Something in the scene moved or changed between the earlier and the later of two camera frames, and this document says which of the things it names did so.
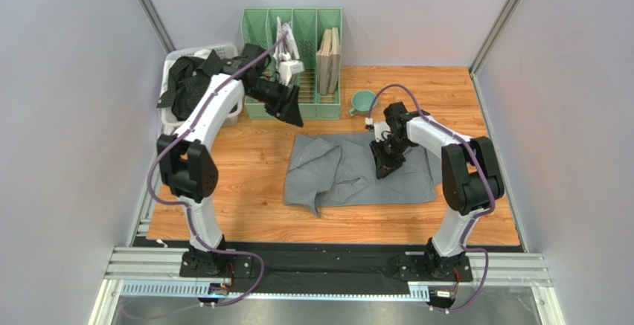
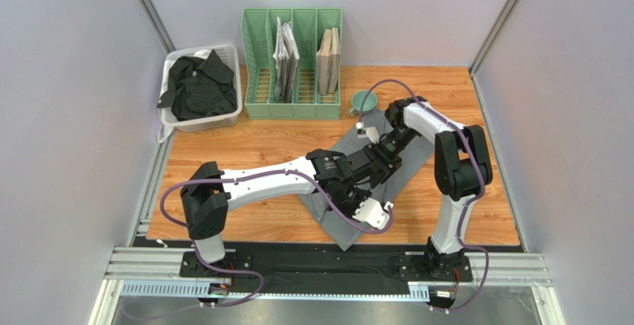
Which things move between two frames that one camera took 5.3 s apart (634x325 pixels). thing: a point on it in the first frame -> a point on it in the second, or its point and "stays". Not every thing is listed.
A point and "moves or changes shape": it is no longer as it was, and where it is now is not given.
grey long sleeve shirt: [335, 169] moves or changes shape
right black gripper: [385, 153] stays
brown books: [328, 62] stays
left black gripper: [288, 111] -> [362, 195]
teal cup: [362, 102] stays
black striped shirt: [188, 81] stays
